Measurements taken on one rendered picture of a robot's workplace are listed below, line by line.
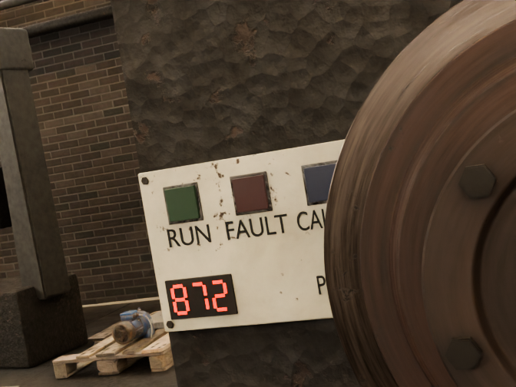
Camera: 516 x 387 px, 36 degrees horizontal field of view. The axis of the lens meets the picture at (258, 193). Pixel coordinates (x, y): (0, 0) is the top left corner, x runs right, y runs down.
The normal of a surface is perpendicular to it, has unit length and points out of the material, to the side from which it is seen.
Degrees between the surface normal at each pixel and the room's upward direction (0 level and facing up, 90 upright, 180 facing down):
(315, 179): 90
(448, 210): 90
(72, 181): 90
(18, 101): 89
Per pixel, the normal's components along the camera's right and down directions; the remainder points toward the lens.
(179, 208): -0.34, 0.11
